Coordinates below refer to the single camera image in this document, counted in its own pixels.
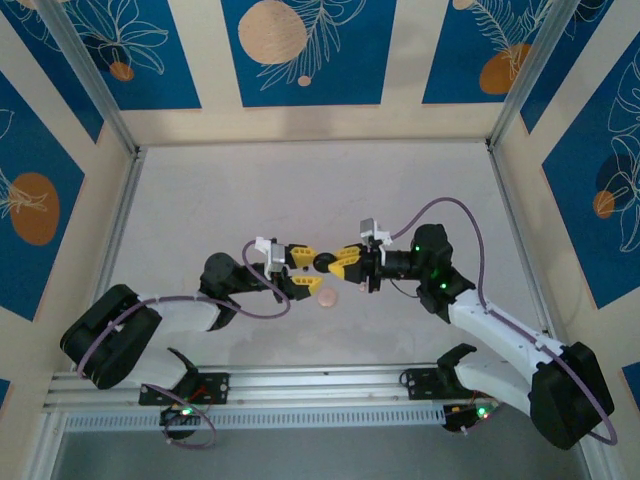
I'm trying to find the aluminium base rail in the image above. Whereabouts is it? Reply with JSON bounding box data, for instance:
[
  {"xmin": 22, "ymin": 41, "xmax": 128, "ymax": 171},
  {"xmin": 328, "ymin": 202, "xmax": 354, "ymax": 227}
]
[{"xmin": 42, "ymin": 362, "xmax": 501, "ymax": 414}]

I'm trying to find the aluminium table side rail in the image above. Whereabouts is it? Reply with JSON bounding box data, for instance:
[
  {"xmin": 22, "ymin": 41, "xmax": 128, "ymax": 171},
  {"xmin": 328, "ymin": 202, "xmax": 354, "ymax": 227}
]
[
  {"xmin": 487, "ymin": 144, "xmax": 556, "ymax": 336},
  {"xmin": 74, "ymin": 147, "xmax": 149, "ymax": 371}
]

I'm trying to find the aluminium frame post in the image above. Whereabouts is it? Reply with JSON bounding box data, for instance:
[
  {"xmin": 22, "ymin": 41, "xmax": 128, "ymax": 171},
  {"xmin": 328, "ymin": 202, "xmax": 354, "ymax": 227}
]
[
  {"xmin": 37, "ymin": 0, "xmax": 141, "ymax": 156},
  {"xmin": 487, "ymin": 0, "xmax": 616, "ymax": 151}
]

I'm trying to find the thin black gripper wire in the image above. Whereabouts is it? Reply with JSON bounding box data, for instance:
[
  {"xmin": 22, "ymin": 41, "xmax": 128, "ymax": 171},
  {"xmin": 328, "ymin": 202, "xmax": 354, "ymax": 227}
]
[{"xmin": 389, "ymin": 277, "xmax": 427, "ymax": 301}]

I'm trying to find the slotted grey cable duct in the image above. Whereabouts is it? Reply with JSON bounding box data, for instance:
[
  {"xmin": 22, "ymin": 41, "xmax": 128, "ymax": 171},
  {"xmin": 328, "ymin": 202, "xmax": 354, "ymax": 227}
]
[{"xmin": 62, "ymin": 404, "xmax": 446, "ymax": 434}]

